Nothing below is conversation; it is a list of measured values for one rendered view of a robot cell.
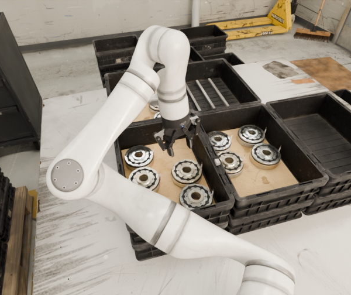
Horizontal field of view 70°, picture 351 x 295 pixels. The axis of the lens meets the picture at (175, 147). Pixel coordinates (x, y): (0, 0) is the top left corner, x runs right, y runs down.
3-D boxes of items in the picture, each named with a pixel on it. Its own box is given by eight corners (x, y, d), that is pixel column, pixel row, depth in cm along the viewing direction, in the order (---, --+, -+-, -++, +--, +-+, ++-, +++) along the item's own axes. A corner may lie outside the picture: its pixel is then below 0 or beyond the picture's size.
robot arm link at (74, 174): (114, 60, 47) (124, 78, 55) (30, 183, 44) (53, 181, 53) (157, 86, 46) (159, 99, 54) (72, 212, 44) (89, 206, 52)
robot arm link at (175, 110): (176, 90, 70) (174, 70, 66) (197, 111, 63) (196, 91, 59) (147, 102, 68) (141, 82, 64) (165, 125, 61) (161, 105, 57)
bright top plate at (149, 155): (157, 162, 88) (157, 161, 88) (128, 170, 86) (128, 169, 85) (148, 143, 95) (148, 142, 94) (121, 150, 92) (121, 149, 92)
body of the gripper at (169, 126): (165, 123, 61) (171, 148, 68) (196, 109, 63) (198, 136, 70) (152, 107, 65) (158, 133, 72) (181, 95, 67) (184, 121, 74)
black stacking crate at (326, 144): (389, 182, 88) (410, 160, 80) (316, 201, 82) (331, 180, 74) (316, 114, 115) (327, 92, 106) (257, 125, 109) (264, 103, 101)
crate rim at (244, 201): (328, 184, 75) (331, 179, 74) (236, 207, 70) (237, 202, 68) (262, 107, 102) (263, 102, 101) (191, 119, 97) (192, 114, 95)
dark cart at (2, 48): (46, 151, 210) (-11, 44, 146) (-14, 164, 200) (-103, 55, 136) (47, 110, 250) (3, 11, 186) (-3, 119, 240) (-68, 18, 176)
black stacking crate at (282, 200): (315, 201, 82) (330, 180, 74) (230, 223, 77) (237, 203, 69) (256, 125, 109) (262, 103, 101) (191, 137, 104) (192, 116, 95)
